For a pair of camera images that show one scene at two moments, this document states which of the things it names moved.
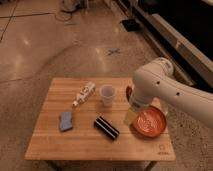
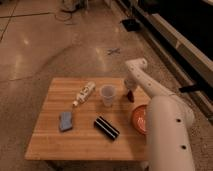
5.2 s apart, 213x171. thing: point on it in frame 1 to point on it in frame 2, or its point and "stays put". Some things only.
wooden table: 83,119 stays put
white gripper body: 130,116 to 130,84
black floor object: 131,25 stays put
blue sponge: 66,122 stays put
